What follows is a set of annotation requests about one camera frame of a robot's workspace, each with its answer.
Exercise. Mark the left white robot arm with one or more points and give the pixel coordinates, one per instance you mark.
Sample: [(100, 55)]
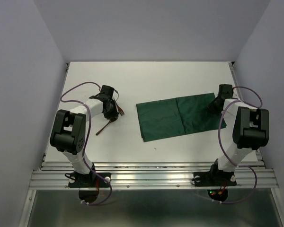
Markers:
[(71, 128)]

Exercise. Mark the dark green cloth napkin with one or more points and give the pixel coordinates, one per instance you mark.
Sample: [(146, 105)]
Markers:
[(177, 116)]

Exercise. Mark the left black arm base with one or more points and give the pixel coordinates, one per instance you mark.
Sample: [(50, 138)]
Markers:
[(90, 180)]

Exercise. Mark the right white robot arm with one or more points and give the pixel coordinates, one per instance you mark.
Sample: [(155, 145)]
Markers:
[(250, 130)]

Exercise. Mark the brown wooden fork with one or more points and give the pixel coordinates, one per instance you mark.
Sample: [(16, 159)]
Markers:
[(120, 110)]

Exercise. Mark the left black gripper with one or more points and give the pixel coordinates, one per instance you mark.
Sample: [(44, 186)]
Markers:
[(114, 114)]

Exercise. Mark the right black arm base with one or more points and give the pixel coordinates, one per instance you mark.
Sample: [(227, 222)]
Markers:
[(214, 177)]

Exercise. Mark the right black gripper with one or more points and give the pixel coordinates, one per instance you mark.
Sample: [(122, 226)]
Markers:
[(210, 105)]

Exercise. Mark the brown wooden spoon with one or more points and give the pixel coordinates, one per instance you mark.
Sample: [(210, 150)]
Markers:
[(104, 127)]

